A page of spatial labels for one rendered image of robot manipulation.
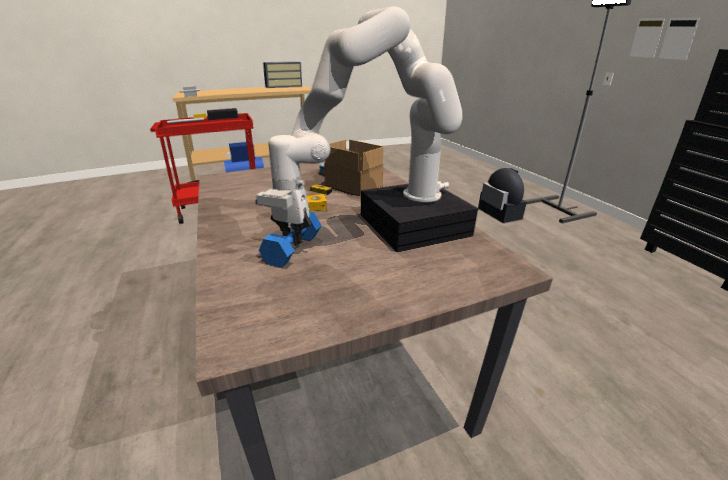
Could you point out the blue dumbbell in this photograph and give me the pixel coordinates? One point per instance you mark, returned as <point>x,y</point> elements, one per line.
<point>277,250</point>

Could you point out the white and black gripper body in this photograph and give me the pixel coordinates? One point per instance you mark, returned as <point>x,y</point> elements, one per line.
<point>295,213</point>

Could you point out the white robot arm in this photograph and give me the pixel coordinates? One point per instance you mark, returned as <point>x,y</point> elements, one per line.
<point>356,46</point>

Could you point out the yellow pocket level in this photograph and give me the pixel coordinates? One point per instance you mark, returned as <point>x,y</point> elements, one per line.
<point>321,189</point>

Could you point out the brown cardboard box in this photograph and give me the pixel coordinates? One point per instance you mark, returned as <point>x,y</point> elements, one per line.
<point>342,168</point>

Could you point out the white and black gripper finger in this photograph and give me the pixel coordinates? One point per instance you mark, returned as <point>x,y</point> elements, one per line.
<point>285,229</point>
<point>297,236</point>

